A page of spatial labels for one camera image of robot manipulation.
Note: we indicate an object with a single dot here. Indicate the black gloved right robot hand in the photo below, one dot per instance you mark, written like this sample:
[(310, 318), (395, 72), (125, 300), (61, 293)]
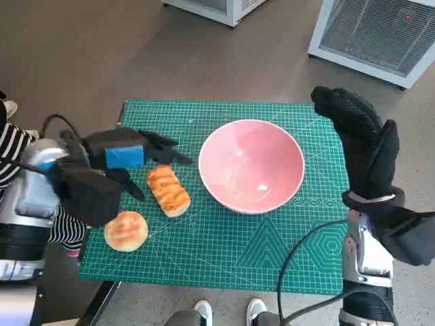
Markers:
[(367, 153)]

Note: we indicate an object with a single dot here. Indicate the white cabinet with mesh panel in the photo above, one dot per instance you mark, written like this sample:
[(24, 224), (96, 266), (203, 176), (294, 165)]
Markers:
[(374, 34)]

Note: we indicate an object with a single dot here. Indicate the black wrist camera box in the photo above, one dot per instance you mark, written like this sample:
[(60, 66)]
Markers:
[(91, 197), (408, 237)]

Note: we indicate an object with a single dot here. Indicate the long striped toy bread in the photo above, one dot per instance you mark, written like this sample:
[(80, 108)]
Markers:
[(168, 190)]

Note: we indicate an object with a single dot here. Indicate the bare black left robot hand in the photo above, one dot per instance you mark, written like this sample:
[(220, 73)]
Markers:
[(122, 149)]

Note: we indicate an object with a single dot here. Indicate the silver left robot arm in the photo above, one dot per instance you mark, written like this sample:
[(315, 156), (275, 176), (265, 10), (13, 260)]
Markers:
[(37, 190)]

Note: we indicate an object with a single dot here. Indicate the person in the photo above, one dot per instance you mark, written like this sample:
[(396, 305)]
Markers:
[(204, 309), (10, 142)]

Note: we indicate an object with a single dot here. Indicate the green cutting mat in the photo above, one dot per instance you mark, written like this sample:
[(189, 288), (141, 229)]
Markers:
[(221, 254)]

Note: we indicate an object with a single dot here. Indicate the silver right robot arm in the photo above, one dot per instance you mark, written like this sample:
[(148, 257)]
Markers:
[(367, 258)]

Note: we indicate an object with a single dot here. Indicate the round toy bread bun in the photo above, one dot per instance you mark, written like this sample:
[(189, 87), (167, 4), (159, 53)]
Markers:
[(125, 231)]

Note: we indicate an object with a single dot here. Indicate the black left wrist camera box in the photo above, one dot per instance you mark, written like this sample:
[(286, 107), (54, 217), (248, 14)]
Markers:
[(91, 197)]

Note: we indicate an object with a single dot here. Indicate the pink bowl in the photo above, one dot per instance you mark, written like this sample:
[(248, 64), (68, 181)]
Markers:
[(251, 163)]

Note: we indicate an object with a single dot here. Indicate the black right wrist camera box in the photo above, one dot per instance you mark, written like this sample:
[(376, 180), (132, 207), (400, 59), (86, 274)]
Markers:
[(408, 237)]

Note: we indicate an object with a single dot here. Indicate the white cabinet with glass lid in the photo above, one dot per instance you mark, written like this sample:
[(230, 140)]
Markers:
[(231, 10)]

